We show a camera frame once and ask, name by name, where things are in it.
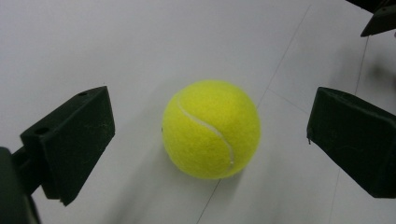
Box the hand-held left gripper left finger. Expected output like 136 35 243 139
11 86 116 207

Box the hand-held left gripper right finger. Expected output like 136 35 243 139
306 87 396 199

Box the yellow tennis ball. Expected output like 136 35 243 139
162 79 262 180

